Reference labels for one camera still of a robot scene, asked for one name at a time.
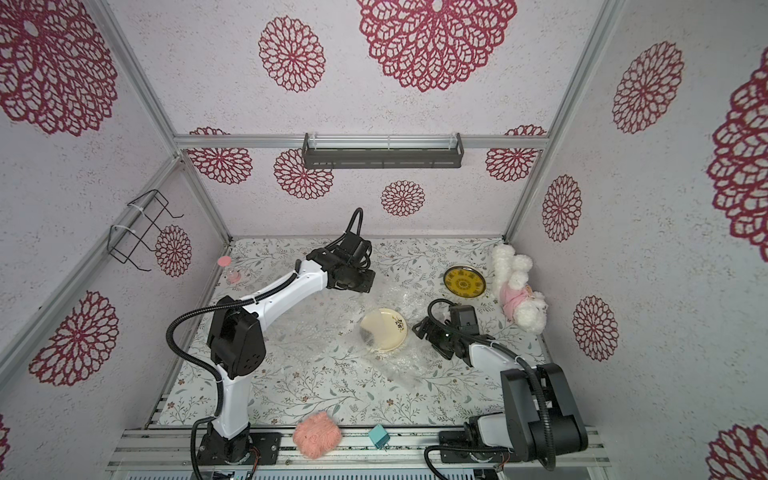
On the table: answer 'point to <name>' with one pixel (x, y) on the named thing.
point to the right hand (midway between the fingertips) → (421, 331)
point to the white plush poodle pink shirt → (526, 308)
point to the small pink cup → (234, 277)
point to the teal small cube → (379, 436)
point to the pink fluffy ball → (318, 435)
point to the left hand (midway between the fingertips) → (367, 284)
